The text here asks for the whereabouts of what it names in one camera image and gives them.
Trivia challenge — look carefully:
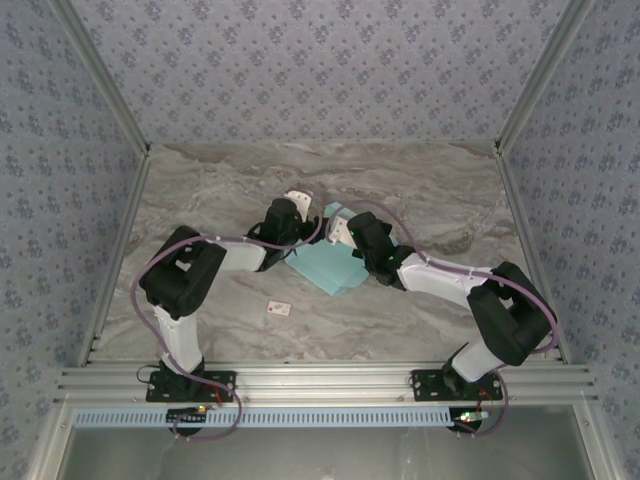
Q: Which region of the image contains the steel sheet panel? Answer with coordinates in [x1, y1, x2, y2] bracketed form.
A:
[62, 427, 594, 480]

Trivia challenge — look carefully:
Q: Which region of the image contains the aluminium mounting rail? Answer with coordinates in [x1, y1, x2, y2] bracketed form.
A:
[53, 363, 599, 407]

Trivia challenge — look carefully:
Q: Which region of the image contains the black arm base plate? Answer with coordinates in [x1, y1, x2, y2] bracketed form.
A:
[410, 368, 503, 403]
[145, 368, 238, 404]

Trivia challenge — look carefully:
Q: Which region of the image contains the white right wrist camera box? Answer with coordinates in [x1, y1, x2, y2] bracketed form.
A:
[326, 211, 354, 247]

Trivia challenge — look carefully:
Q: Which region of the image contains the aluminium frame post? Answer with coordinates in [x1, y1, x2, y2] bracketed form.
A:
[52, 0, 153, 157]
[493, 0, 599, 157]

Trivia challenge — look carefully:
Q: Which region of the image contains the slotted grey cable duct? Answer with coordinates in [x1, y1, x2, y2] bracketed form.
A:
[73, 405, 572, 430]

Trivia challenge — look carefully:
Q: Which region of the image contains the teal paper box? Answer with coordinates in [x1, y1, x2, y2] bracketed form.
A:
[287, 201, 401, 298]

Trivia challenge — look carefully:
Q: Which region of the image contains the purple cable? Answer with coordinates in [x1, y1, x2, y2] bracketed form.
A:
[130, 214, 324, 444]
[324, 199, 560, 439]

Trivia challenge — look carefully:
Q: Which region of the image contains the small controller board with LED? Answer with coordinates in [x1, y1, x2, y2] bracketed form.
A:
[451, 407, 490, 432]
[166, 406, 210, 425]

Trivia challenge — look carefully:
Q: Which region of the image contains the aluminium side rail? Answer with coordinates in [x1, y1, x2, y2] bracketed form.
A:
[494, 144, 574, 366]
[77, 147, 154, 369]

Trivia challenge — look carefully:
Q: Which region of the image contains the aluminium frame leg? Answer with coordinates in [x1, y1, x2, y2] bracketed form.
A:
[23, 404, 77, 480]
[568, 404, 620, 480]

